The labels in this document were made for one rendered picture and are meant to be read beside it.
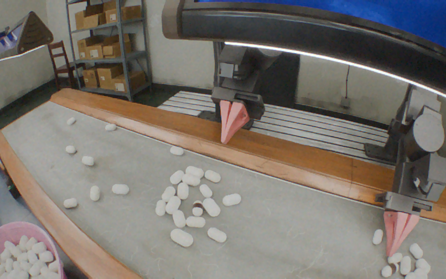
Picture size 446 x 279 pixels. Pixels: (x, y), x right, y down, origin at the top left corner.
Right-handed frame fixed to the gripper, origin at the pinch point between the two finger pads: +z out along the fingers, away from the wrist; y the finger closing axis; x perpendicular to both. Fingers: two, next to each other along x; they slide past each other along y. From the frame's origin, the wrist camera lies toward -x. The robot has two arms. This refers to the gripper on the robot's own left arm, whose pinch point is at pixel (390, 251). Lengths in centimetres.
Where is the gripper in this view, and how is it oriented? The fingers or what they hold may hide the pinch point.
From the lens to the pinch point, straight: 42.4
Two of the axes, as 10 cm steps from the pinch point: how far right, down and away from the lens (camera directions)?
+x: 3.0, 3.0, 9.1
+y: 9.0, 2.4, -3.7
